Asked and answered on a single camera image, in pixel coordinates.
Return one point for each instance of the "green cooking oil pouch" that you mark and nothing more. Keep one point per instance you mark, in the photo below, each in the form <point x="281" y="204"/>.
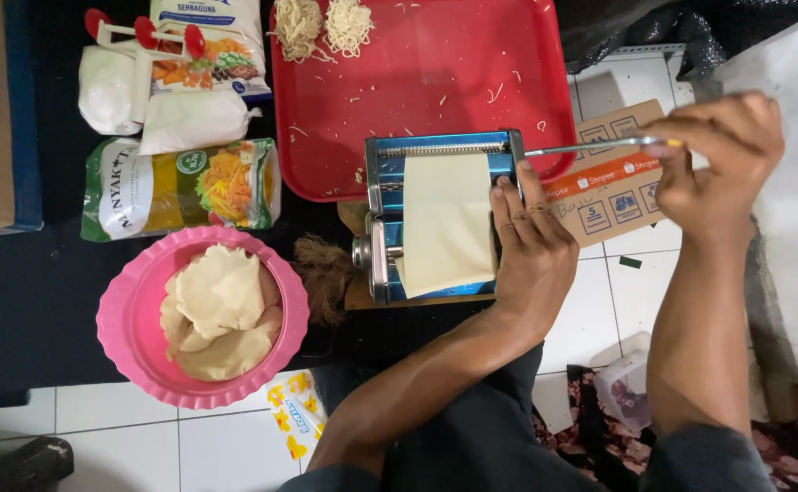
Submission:
<point x="167" y="191"/>

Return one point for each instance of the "clear plastic container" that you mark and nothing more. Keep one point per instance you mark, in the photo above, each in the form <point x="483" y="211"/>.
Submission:
<point x="623" y="393"/>

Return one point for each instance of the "dark floral cloth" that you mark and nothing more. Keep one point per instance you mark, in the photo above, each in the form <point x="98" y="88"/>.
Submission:
<point x="795" y="461"/>

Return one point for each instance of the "person's dark trousers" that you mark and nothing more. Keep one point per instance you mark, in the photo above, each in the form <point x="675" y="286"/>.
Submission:
<point x="481" y="437"/>

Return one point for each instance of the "blue steel pasta machine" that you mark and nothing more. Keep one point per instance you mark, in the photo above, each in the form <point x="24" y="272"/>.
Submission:
<point x="385" y="181"/>

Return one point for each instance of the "black floor mat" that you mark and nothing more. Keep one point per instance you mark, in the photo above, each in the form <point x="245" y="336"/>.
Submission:
<point x="30" y="307"/>

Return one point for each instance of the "printed white flour bag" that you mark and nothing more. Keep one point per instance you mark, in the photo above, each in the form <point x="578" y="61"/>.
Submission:
<point x="228" y="41"/>

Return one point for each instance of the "brown fibre tassel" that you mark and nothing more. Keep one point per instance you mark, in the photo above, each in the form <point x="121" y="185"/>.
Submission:
<point x="322" y="277"/>

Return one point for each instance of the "pink plastic bowl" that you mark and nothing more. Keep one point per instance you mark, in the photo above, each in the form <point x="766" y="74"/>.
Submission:
<point x="126" y="321"/>

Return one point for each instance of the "person's dark right sleeve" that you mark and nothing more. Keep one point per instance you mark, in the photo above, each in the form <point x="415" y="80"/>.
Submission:
<point x="706" y="461"/>

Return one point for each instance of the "person's right fingers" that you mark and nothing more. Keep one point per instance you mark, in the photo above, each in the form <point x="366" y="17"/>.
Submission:
<point x="665" y="177"/>

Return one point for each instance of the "dark shoe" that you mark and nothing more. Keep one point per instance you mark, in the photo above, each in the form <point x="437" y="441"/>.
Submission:
<point x="20" y="464"/>

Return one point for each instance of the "perforated metal angle strip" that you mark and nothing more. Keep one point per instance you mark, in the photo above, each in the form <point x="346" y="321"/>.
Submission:
<point x="645" y="50"/>

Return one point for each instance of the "person's left hand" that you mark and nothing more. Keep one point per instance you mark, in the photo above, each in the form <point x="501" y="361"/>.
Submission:
<point x="535" y="263"/>

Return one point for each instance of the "red plastic tray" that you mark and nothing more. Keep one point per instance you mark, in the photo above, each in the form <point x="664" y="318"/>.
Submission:
<point x="426" y="82"/>

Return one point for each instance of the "flat pale dough sheet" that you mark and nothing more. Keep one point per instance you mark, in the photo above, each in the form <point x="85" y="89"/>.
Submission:
<point x="447" y="225"/>

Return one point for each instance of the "flat orange printed cardboard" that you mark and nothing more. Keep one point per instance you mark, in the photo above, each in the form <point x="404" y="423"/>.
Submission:
<point x="617" y="198"/>

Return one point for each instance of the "yellow flower printed packet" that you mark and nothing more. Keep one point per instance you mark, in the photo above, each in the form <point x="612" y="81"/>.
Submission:
<point x="296" y="410"/>

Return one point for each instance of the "raw noodle nest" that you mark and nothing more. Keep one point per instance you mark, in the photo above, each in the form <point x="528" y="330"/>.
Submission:
<point x="298" y="27"/>
<point x="348" y="26"/>

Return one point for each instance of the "clear bag of white flour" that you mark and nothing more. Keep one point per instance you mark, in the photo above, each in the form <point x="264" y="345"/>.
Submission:
<point x="190" y="123"/>
<point x="105" y="92"/>

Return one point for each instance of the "person's right hand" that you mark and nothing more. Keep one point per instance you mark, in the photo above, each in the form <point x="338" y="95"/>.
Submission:
<point x="720" y="160"/>

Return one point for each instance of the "flattened dough piece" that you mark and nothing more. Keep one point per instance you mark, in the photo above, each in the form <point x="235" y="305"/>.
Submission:
<point x="172" y="321"/>
<point x="221" y="290"/>
<point x="235" y="355"/>

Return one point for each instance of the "white tool with red wheels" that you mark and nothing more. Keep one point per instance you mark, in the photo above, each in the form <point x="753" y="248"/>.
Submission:
<point x="141" y="68"/>

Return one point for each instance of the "black plastic bag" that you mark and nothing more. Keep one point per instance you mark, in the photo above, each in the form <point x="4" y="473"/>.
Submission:
<point x="652" y="24"/>

